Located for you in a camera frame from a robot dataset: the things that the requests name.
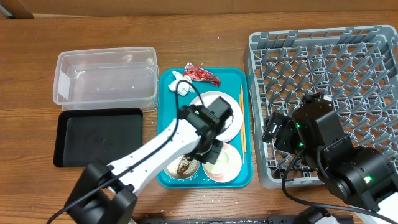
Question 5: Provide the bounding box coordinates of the black bar at bottom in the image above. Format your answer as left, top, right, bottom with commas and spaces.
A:
133, 215, 295, 224

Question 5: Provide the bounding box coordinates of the grey bowl with rice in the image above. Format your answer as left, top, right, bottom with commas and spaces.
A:
164, 156, 201, 180

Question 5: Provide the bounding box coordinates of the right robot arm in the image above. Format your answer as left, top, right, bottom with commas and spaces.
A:
262, 93, 397, 223

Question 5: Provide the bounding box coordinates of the teal plastic tray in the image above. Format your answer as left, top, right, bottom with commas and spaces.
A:
155, 67, 254, 189

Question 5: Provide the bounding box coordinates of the grey dish rack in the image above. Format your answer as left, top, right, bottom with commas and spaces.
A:
243, 25, 397, 189

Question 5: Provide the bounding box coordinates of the red crumpled wrapper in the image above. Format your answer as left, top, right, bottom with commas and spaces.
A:
183, 62, 221, 87

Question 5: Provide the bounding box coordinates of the wooden chopstick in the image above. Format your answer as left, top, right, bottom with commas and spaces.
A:
239, 84, 248, 153
239, 94, 245, 164

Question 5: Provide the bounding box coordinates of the white round plate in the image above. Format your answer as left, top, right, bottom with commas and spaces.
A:
201, 91, 242, 142

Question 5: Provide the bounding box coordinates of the black plastic tray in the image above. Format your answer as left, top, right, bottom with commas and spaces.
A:
53, 108, 143, 167

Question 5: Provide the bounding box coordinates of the clear plastic container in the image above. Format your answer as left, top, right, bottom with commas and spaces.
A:
53, 47, 159, 112

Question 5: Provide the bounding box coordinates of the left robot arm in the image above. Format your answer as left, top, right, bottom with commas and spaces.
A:
63, 103, 233, 223

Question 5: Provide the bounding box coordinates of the crumpled white napkin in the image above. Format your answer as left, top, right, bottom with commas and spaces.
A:
168, 70, 195, 96

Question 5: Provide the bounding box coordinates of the pink bowl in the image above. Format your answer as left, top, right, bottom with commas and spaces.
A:
202, 143, 243, 183

